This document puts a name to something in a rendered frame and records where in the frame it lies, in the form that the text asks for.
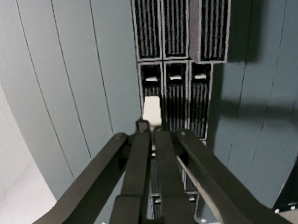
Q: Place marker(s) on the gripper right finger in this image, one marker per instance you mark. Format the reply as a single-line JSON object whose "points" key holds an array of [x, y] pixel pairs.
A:
{"points": [[230, 201]]}

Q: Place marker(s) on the dark grey server rack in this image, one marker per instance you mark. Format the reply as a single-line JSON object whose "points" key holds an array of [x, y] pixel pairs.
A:
{"points": [[68, 70]]}

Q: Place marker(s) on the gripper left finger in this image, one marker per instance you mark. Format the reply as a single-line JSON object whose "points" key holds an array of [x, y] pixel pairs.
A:
{"points": [[83, 201]]}

